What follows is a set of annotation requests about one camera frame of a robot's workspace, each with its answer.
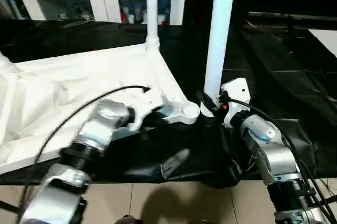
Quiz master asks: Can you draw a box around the white plastic table leg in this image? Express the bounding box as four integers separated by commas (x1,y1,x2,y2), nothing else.
0,50,13,75
145,0,161,52
200,0,238,119

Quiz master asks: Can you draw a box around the white plastic table top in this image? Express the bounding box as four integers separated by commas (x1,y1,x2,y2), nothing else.
0,44,200,175

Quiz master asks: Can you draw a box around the black plastic mat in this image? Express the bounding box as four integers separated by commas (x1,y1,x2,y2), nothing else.
0,18,337,190

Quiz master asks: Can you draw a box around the black flat screen television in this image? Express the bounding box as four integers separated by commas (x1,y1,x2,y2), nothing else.
247,0,337,32

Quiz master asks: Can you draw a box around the black metal table leg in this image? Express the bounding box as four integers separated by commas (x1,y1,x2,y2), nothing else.
0,199,19,213

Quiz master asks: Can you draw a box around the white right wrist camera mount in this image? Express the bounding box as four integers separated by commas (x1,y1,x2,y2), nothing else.
220,77,251,128

